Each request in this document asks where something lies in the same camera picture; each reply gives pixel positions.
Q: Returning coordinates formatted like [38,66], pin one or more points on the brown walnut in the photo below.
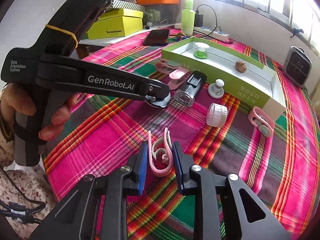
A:
[240,66]

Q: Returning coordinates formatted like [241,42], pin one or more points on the pink flat clip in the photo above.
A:
[177,77]

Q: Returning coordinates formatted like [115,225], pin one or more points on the grey small space heater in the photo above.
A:
[297,66]

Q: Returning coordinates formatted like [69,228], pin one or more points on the yellow rubber band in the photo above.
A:
[69,33]

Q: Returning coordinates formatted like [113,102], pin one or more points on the green white suction knob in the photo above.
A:
[201,50]

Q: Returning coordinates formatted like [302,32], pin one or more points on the white power strip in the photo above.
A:
[204,32]

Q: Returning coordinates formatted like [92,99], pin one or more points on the green lotion bottle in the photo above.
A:
[187,18]

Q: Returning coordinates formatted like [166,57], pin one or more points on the person's left hand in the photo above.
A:
[15,99]

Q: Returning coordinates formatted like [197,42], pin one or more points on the pink white cable clip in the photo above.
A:
[160,154]

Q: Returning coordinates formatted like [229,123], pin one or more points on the white side shelf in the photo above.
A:
[103,42]

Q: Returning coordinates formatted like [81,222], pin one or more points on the black smartphone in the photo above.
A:
[158,37]

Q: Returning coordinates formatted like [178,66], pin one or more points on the pink grey clip right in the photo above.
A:
[259,119]

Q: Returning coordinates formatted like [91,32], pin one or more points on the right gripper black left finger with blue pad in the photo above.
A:
[75,215]

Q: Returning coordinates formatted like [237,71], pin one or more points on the green white shallow box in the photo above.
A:
[258,86]

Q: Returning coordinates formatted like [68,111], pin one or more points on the pink clip with grey pad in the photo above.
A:
[166,66]

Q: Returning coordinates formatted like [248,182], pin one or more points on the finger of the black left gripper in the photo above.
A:
[155,90]

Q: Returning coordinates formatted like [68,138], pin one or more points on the white round tape roll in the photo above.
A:
[216,115]

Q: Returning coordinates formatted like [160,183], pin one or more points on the striped green white box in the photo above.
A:
[117,4]

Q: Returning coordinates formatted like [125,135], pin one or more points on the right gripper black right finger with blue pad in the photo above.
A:
[225,207]

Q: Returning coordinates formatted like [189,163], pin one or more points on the black charger plug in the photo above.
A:
[198,20]

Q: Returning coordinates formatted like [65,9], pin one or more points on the white round knob stand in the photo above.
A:
[215,90]

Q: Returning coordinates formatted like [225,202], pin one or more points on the yellow shoe box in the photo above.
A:
[116,23]

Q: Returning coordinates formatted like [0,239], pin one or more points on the pink plaid bedspread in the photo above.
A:
[103,132]

